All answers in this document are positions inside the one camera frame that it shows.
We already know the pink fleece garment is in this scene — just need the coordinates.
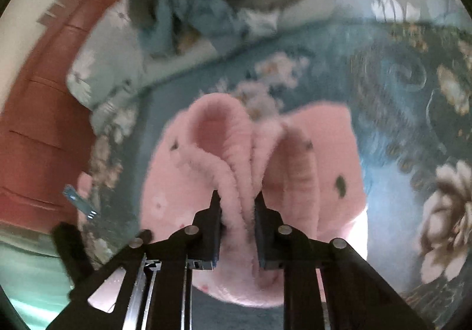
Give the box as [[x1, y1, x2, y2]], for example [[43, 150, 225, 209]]
[[139, 93, 368, 308]]

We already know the smartphone with lit screen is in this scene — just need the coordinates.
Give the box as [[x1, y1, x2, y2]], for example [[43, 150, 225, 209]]
[[63, 184, 98, 220]]

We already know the red-brown wooden headboard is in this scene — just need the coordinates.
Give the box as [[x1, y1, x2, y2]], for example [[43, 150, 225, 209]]
[[1, 0, 117, 233]]

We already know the light grey floral quilt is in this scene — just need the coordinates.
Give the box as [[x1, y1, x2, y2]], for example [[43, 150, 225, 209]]
[[66, 0, 471, 133]]

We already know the teal floral bedsheet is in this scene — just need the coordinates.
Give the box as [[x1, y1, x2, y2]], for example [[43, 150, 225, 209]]
[[86, 22, 471, 329]]

